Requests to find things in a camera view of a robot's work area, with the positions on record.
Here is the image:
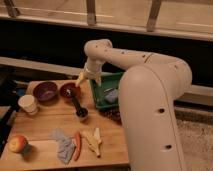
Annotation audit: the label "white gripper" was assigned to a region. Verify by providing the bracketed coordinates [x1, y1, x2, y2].
[75, 58, 104, 87]

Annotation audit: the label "black handled brush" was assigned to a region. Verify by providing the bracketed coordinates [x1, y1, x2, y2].
[66, 89, 81, 109]

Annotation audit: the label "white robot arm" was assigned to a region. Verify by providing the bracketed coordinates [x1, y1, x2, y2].
[77, 39, 192, 171]

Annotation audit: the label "green plastic tray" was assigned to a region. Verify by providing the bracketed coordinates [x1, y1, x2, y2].
[90, 72, 123, 111]

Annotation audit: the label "red orange bowl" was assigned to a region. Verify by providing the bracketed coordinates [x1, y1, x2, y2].
[59, 82, 81, 100]

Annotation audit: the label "light blue sponge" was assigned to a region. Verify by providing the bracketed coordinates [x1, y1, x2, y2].
[104, 89, 118, 103]

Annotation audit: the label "small metal cup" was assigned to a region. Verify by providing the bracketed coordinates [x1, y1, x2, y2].
[76, 107, 88, 122]

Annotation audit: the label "dark red grapes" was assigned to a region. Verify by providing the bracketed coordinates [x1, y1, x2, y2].
[101, 110, 121, 123]

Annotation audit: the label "purple bowl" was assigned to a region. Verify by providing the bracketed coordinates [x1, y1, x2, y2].
[33, 81, 58, 102]

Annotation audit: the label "wooden table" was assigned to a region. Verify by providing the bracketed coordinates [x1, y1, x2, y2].
[0, 82, 129, 171]

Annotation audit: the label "orange carrot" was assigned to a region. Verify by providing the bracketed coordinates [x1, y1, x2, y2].
[74, 131, 82, 161]

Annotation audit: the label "white paper cup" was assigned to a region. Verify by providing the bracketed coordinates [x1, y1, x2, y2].
[18, 95, 38, 115]

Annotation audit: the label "grey blue cloth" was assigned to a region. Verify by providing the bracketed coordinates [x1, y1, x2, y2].
[51, 129, 76, 164]

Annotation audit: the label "red apple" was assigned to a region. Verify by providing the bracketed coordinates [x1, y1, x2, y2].
[8, 135, 28, 153]

